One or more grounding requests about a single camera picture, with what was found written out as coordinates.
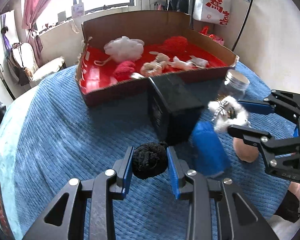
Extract beige round sponge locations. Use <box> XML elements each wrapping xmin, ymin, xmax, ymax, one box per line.
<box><xmin>233</xmin><ymin>138</ymin><xmax>259</xmax><ymax>163</ymax></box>

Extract red foam net ball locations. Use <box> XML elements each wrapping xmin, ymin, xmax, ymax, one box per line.
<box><xmin>159</xmin><ymin>36</ymin><xmax>188</xmax><ymax>54</ymax></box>

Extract pink curtain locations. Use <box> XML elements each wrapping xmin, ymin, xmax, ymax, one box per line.
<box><xmin>21</xmin><ymin>0</ymin><xmax>51</xmax><ymax>66</ymax></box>

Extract white fluffy bunny scrunchie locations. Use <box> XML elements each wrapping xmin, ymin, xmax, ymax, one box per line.
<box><xmin>207</xmin><ymin>96</ymin><xmax>250</xmax><ymax>133</ymax></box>

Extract brown cardboard box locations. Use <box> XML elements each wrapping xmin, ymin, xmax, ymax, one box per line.
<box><xmin>76</xmin><ymin>10</ymin><xmax>239</xmax><ymax>107</ymax></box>

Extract glass jar metal lid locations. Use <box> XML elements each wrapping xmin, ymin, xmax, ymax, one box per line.
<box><xmin>217</xmin><ymin>69</ymin><xmax>250</xmax><ymax>100</ymax></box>

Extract white mesh bath pouf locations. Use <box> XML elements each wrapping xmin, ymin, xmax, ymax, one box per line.
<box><xmin>94</xmin><ymin>36</ymin><xmax>145</xmax><ymax>66</ymax></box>

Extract white bag red characters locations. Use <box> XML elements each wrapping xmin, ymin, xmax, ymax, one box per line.
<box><xmin>192</xmin><ymin>0</ymin><xmax>231</xmax><ymax>25</ymax></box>

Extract blue knitted table cloth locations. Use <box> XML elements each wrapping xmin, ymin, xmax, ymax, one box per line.
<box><xmin>0</xmin><ymin>61</ymin><xmax>294</xmax><ymax>240</ymax></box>

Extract pink plastic bag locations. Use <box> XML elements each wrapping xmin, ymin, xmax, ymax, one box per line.
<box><xmin>200</xmin><ymin>25</ymin><xmax>225</xmax><ymax>46</ymax></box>

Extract black box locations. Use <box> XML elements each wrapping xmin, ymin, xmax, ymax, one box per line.
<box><xmin>147</xmin><ymin>74</ymin><xmax>204</xmax><ymax>146</ymax></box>

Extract white armchair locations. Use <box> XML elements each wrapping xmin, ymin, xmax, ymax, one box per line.
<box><xmin>6</xmin><ymin>43</ymin><xmax>66</xmax><ymax>88</ymax></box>

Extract red fluffy cloth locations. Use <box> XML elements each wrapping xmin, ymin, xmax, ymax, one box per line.
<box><xmin>113</xmin><ymin>61</ymin><xmax>135</xmax><ymax>82</ymax></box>

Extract blue towel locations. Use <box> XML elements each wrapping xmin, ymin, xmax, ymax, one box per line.
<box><xmin>191</xmin><ymin>121</ymin><xmax>231</xmax><ymax>178</ymax></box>

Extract black scrunchie ball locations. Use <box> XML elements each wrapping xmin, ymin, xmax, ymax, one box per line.
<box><xmin>132</xmin><ymin>142</ymin><xmax>168</xmax><ymax>180</ymax></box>

